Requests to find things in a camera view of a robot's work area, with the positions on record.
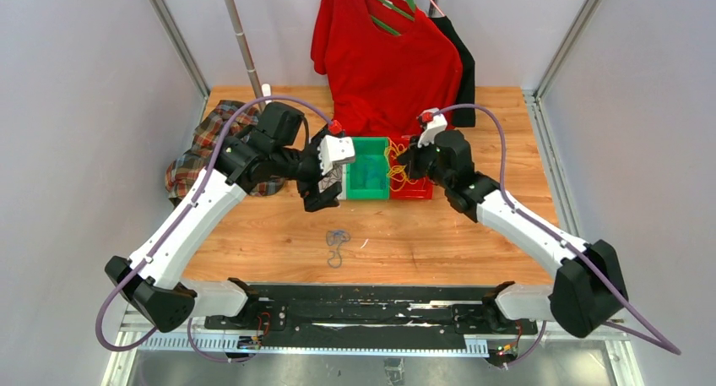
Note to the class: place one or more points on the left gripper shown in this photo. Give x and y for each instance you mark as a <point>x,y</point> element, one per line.
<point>314,200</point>

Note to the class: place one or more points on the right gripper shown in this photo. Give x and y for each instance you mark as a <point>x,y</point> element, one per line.
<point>410,158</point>

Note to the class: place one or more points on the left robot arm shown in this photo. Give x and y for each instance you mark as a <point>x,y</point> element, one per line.
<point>151,280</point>

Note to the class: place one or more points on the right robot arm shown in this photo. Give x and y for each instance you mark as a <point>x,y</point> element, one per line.
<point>588,288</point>

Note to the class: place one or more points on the white plastic bin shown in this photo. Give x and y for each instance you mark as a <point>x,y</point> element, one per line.
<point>337,175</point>

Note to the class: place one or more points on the red plastic bin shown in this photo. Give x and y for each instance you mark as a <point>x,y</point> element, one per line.
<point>400,186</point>

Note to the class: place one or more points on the green plastic bin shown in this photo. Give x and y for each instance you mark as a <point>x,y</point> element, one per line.
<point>366,177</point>

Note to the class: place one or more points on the black garment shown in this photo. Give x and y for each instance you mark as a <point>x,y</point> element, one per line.
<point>465,93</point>

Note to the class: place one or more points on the red t-shirt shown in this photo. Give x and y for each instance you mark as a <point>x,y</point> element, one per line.
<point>379,83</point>

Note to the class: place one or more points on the plaid flannel shirt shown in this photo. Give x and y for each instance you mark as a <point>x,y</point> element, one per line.
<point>183,172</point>

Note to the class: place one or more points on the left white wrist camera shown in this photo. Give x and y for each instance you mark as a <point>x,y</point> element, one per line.
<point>335,148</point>

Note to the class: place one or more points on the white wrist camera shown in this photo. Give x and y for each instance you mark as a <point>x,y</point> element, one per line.
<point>432,123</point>
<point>335,148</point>

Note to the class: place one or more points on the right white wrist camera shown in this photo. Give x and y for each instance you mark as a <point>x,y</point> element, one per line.
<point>432,123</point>

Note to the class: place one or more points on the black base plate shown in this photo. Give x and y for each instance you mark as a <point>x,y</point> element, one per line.
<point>370,317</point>

